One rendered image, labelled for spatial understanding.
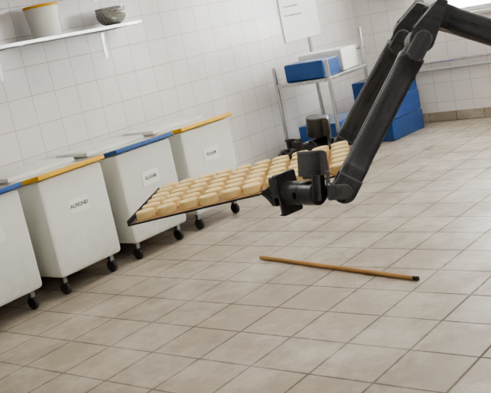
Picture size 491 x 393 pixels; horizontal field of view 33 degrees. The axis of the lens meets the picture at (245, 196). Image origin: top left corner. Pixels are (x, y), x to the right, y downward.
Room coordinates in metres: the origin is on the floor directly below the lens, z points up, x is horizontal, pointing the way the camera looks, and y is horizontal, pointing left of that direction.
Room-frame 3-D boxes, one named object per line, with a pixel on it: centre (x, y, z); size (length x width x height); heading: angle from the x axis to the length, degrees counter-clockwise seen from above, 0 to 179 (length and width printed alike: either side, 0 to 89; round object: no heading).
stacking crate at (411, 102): (8.26, -1.58, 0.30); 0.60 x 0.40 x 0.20; 139
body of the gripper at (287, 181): (1.95, -0.12, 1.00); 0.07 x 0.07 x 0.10; 37
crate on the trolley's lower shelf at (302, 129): (7.59, -0.90, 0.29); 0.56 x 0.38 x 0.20; 147
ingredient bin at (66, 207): (5.28, 1.24, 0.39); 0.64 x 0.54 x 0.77; 50
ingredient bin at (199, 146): (6.26, 0.39, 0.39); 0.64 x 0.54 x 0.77; 47
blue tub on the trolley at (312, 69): (7.41, -0.81, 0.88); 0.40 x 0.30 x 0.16; 53
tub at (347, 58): (7.74, -1.00, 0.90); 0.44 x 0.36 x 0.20; 58
